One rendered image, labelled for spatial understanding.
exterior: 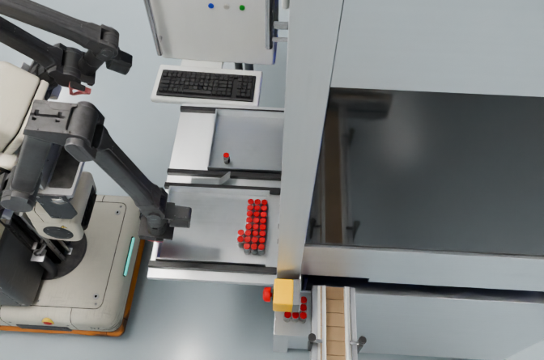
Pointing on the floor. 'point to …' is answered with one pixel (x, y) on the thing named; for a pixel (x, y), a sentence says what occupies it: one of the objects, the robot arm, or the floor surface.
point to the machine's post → (306, 95)
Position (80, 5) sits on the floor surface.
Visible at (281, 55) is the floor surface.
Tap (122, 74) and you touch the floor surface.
